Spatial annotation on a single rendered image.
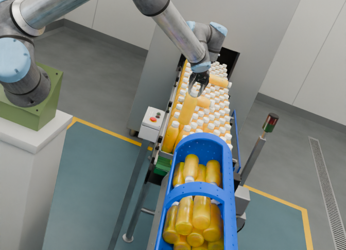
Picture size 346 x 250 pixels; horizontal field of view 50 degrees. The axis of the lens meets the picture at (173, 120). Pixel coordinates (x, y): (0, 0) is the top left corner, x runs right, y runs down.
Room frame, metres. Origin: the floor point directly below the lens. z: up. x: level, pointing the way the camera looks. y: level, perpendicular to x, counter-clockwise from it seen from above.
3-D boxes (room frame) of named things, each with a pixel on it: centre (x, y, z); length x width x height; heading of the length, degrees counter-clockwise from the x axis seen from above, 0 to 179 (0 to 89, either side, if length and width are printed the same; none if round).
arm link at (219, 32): (1.76, -0.05, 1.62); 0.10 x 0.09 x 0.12; 125
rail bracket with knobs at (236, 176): (1.66, -0.39, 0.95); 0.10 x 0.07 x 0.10; 93
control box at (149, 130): (1.80, 0.10, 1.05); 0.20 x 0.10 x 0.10; 3
